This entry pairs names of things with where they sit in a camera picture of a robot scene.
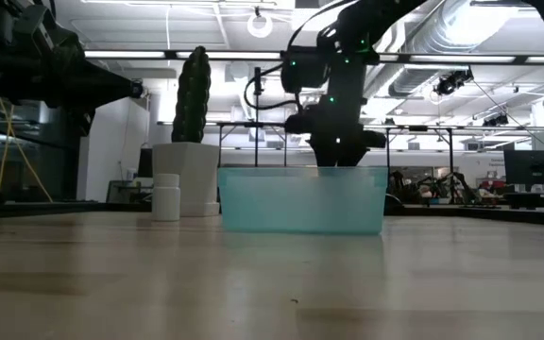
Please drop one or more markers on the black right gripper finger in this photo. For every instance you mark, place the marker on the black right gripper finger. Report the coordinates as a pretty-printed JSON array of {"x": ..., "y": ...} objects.
[
  {"x": 328, "y": 155},
  {"x": 350, "y": 155}
]

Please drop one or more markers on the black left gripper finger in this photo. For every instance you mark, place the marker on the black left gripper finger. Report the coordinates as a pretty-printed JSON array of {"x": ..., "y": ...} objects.
[{"x": 109, "y": 87}]

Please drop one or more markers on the white pill bottle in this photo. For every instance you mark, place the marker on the white pill bottle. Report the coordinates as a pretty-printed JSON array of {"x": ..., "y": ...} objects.
[{"x": 165, "y": 200}]

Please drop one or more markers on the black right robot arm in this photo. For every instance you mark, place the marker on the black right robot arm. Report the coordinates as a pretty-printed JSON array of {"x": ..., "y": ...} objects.
[{"x": 371, "y": 19}]

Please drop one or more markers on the translucent teal plastic basket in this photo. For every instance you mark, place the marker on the translucent teal plastic basket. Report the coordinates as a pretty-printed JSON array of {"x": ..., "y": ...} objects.
[{"x": 272, "y": 203}]

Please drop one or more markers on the black vertical pole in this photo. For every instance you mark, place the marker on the black vertical pole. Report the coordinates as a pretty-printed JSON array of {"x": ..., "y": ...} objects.
[{"x": 256, "y": 118}]

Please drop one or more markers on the tall green cactus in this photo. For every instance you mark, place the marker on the tall green cactus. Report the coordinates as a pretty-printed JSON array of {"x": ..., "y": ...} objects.
[{"x": 192, "y": 94}]

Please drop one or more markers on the small dark screen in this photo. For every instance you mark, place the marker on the small dark screen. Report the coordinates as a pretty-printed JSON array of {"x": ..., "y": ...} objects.
[{"x": 145, "y": 163}]

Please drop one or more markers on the black robot arms on bench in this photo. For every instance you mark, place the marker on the black robot arms on bench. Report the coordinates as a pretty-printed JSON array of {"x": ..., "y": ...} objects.
[{"x": 456, "y": 181}]

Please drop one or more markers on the black computer monitor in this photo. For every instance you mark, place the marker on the black computer monitor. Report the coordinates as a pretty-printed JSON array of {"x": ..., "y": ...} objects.
[{"x": 532, "y": 167}]

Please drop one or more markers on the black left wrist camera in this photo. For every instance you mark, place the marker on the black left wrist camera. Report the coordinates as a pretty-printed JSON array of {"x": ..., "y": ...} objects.
[{"x": 50, "y": 33}]

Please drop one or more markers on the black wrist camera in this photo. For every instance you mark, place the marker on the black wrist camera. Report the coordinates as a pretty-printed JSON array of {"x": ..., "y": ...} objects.
[
  {"x": 50, "y": 33},
  {"x": 302, "y": 71}
]

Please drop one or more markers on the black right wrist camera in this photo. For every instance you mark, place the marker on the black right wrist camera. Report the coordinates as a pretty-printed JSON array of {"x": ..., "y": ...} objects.
[{"x": 302, "y": 71}]

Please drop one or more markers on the black metal table frame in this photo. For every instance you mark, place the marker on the black metal table frame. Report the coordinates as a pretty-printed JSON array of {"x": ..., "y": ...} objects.
[
  {"x": 450, "y": 165},
  {"x": 234, "y": 124}
]

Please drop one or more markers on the black ceiling-mounted camera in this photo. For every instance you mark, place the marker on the black ceiling-mounted camera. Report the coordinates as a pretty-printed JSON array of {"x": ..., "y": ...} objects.
[{"x": 449, "y": 85}]

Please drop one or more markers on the silver ceiling air duct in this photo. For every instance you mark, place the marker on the silver ceiling air duct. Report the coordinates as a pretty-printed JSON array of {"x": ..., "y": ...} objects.
[{"x": 442, "y": 33}]

